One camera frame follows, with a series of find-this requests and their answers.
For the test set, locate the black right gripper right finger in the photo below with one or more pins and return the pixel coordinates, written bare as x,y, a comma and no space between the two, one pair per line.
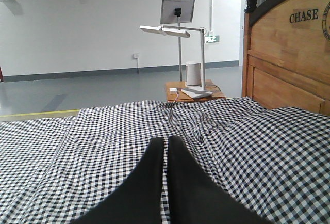
194,197

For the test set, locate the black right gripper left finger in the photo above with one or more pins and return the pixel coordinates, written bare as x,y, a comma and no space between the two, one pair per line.
137,199

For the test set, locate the black white checkered bedsheet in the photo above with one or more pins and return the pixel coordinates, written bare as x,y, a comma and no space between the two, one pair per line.
275,162

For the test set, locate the wooden nightstand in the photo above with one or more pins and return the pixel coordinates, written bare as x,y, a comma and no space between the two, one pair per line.
181,97

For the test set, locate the white charger adapter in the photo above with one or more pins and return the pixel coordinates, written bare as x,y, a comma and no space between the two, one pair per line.
173,91

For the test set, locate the white cylindrical speaker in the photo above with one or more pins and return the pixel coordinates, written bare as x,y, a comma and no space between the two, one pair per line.
193,73

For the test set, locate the green exit sign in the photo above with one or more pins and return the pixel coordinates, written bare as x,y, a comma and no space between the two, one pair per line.
212,39

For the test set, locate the wooden headboard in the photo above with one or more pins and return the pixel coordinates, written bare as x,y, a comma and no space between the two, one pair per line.
286,54

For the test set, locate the grey monitor on stand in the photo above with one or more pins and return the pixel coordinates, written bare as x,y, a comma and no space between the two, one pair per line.
176,12

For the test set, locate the white wall socket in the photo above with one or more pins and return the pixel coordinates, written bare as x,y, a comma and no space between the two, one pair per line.
136,55

